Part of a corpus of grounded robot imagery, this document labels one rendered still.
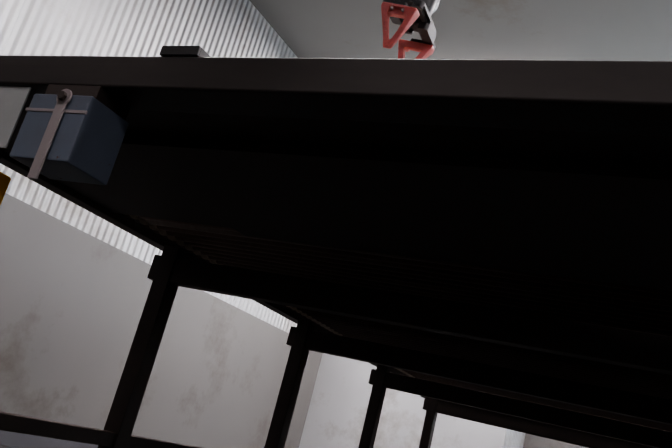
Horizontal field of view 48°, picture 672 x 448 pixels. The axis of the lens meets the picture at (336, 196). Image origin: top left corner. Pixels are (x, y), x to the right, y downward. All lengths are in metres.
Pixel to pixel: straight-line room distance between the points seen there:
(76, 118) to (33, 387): 2.97
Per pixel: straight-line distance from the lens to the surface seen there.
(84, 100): 1.32
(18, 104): 1.47
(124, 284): 4.48
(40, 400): 4.23
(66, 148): 1.29
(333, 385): 6.53
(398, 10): 1.34
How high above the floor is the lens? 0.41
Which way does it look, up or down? 17 degrees up
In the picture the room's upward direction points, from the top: 15 degrees clockwise
